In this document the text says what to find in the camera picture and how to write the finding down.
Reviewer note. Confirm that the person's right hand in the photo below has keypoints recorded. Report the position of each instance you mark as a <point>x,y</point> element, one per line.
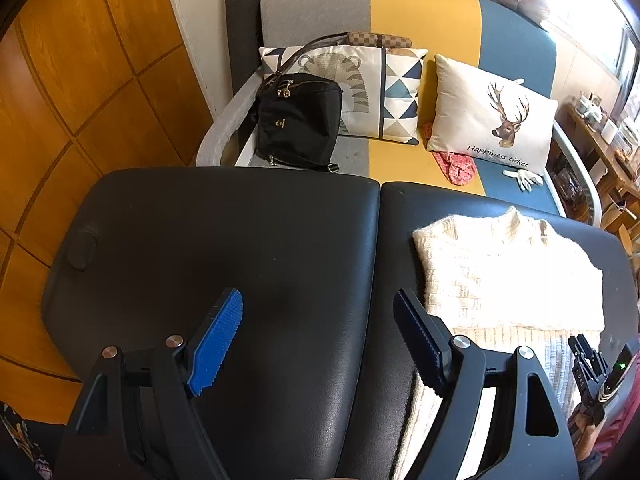
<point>590,440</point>

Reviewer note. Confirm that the pink patterned cloth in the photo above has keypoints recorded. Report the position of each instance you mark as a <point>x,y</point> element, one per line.
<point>455,167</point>

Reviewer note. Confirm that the wooden desk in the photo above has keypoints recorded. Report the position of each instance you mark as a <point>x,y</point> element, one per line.
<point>610,160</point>

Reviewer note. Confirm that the grey yellow blue sofa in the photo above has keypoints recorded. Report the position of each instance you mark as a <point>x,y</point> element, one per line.
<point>415,15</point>

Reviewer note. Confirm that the triangle pattern cushion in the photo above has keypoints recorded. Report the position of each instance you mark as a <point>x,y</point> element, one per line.
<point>390,90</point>

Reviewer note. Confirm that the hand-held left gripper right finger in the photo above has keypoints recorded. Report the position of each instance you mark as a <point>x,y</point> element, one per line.
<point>415,332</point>

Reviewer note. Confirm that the pink padded jacket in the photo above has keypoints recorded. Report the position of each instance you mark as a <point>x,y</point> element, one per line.
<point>625,425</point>

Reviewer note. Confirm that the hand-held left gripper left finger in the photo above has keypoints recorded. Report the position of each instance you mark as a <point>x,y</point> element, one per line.
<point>220,335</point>

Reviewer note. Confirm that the white glove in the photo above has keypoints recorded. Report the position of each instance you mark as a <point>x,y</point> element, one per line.
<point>525,179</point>

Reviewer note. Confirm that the cream knit sweater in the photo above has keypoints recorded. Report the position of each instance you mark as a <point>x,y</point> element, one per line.
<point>500,275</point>

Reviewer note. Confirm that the brown checkered bag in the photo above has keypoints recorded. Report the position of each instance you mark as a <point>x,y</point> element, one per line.
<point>380,39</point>

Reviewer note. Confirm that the deer print cushion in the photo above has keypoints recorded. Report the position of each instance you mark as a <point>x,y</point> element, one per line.
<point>465,110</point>

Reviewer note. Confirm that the floral patterned clothing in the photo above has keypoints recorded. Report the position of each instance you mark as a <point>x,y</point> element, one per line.
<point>20,445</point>

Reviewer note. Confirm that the black rolled mat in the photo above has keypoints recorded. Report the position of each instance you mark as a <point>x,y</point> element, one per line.
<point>242,25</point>

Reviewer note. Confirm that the wooden wardrobe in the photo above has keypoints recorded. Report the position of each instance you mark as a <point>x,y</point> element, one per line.
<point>75,110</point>

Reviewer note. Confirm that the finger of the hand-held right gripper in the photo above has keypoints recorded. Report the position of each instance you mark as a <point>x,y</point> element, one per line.
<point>595,360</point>
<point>577,360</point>

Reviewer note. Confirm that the black handbag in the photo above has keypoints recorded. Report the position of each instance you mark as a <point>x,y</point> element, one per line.
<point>300,120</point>

